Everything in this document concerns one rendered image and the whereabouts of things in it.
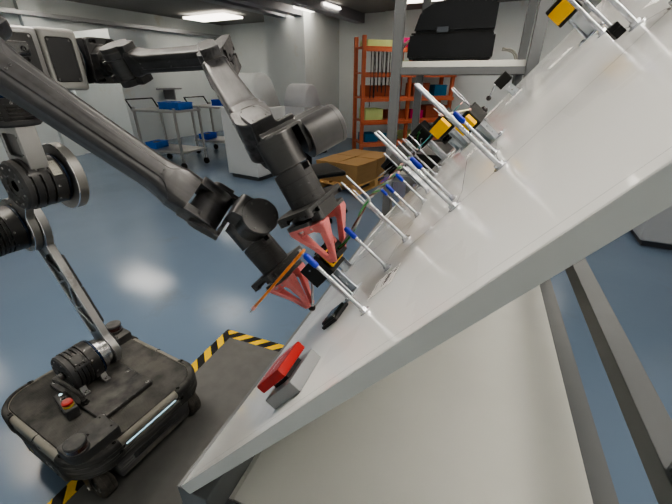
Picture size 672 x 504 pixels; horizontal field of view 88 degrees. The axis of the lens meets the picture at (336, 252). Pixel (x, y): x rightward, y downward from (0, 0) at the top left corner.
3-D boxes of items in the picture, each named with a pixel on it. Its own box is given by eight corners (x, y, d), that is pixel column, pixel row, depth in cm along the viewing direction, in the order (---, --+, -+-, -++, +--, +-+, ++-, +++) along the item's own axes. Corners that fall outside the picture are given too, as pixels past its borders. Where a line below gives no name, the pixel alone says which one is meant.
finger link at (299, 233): (363, 241, 56) (337, 189, 53) (344, 265, 51) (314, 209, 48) (330, 250, 60) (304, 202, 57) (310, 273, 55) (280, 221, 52)
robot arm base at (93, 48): (122, 83, 111) (111, 39, 106) (138, 83, 108) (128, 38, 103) (94, 83, 104) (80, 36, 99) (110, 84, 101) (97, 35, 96)
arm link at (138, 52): (257, 70, 89) (242, 25, 82) (228, 95, 81) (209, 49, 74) (135, 76, 106) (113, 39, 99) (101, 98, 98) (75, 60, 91)
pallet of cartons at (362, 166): (364, 197, 457) (365, 167, 439) (312, 188, 491) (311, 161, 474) (394, 177, 545) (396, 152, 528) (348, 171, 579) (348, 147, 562)
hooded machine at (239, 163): (258, 167, 609) (249, 73, 543) (290, 171, 581) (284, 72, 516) (227, 177, 548) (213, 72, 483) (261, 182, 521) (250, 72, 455)
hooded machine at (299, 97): (301, 148, 765) (299, 83, 707) (325, 151, 740) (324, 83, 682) (283, 154, 711) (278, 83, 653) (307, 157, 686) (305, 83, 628)
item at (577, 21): (608, 14, 67) (575, -19, 67) (604, 25, 60) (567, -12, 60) (584, 36, 71) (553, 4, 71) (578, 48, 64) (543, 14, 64)
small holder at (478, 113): (513, 117, 64) (485, 90, 64) (501, 136, 59) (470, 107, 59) (493, 135, 68) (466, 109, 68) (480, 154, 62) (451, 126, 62)
